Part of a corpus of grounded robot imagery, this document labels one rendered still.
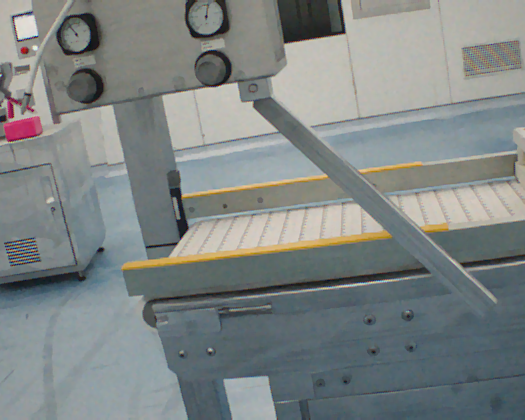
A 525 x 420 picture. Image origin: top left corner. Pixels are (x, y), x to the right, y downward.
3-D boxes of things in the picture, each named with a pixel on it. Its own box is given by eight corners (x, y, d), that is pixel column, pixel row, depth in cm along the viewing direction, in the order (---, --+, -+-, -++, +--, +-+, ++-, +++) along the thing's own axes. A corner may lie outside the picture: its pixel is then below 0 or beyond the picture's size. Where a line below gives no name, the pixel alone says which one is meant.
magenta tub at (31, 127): (6, 142, 316) (2, 125, 314) (14, 138, 328) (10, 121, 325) (36, 136, 316) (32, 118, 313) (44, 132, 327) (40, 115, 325)
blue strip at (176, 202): (196, 314, 103) (168, 189, 98) (197, 313, 104) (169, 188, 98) (206, 313, 103) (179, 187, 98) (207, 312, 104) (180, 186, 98)
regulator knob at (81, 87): (64, 110, 61) (54, 62, 60) (74, 106, 63) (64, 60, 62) (97, 103, 61) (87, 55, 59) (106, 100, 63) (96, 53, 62)
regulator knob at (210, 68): (192, 93, 59) (183, 45, 58) (198, 89, 62) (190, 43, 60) (230, 87, 59) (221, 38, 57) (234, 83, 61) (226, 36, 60)
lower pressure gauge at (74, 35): (60, 58, 61) (51, 19, 60) (65, 57, 62) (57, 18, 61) (96, 50, 60) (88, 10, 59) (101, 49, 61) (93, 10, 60)
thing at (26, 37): (33, 130, 350) (7, 13, 332) (39, 127, 359) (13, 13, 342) (73, 121, 349) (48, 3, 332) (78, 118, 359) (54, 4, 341)
